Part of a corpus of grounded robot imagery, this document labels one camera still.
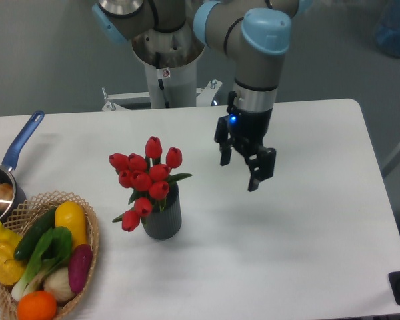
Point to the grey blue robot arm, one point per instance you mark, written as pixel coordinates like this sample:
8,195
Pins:
254,34

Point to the red tulip bouquet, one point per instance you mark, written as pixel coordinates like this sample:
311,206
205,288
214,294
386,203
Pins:
149,177

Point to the green cucumber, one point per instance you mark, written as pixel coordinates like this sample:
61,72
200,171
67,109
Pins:
27,245

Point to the green bok choy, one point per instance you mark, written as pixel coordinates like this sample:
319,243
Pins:
52,250

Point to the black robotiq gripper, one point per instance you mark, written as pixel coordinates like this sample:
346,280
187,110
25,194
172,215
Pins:
247,130

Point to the orange fruit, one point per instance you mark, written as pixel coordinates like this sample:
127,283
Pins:
37,305

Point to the yellow bell pepper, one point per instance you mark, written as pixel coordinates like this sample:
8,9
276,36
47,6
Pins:
11,270

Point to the dark grey ribbed vase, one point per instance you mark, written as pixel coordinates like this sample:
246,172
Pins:
162,225

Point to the yellow squash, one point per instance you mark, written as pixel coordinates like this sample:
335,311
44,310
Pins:
72,216

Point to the blue handled saucepan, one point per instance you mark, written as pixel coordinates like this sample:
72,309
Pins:
11,158

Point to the purple sweet potato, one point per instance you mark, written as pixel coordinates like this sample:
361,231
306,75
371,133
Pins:
78,267

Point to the white garlic bulb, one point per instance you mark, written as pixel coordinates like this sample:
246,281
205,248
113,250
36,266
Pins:
57,284

